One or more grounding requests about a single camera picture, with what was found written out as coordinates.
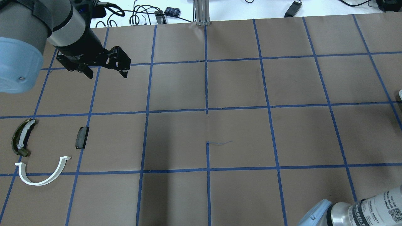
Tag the green curved brake shoe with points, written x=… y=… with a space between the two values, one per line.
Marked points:
x=19 y=138

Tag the black brake pad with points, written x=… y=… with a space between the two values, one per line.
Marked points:
x=81 y=138

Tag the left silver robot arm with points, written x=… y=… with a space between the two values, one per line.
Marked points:
x=26 y=27

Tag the aluminium frame post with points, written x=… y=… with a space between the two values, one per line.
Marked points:
x=202 y=12

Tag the black power adapter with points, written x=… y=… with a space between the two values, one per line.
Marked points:
x=293 y=9

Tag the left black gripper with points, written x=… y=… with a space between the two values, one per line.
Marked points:
x=82 y=43

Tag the white curved plastic part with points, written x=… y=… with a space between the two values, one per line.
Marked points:
x=23 y=176

